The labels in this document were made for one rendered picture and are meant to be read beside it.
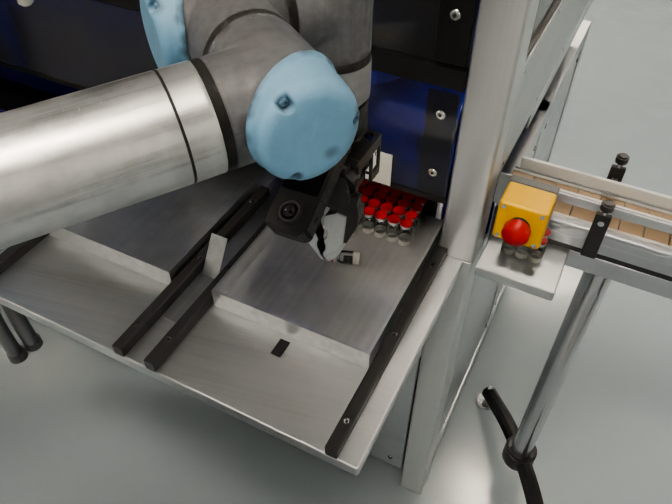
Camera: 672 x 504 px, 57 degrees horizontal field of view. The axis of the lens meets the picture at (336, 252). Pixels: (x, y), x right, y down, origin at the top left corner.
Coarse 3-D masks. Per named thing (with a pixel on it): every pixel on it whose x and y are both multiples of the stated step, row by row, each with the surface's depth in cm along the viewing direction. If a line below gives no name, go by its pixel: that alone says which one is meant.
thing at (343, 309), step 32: (256, 256) 103; (288, 256) 103; (384, 256) 103; (416, 256) 103; (224, 288) 96; (256, 288) 98; (288, 288) 98; (320, 288) 98; (352, 288) 98; (384, 288) 98; (256, 320) 93; (288, 320) 89; (320, 320) 93; (352, 320) 93; (384, 320) 93; (352, 352) 86
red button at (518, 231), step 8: (504, 224) 91; (512, 224) 89; (520, 224) 89; (504, 232) 90; (512, 232) 89; (520, 232) 88; (528, 232) 89; (504, 240) 91; (512, 240) 90; (520, 240) 89
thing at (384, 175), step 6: (384, 156) 95; (390, 156) 95; (384, 162) 96; (390, 162) 95; (384, 168) 97; (390, 168) 96; (366, 174) 99; (378, 174) 98; (384, 174) 98; (390, 174) 97; (378, 180) 99; (384, 180) 98; (390, 180) 98
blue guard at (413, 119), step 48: (0, 0) 114; (48, 0) 108; (0, 48) 123; (48, 48) 116; (96, 48) 110; (144, 48) 104; (384, 96) 88; (432, 96) 85; (384, 144) 94; (432, 144) 90; (432, 192) 96
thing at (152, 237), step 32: (192, 192) 114; (224, 192) 114; (96, 224) 108; (128, 224) 108; (160, 224) 108; (192, 224) 108; (224, 224) 106; (128, 256) 98; (160, 256) 103; (192, 256) 100
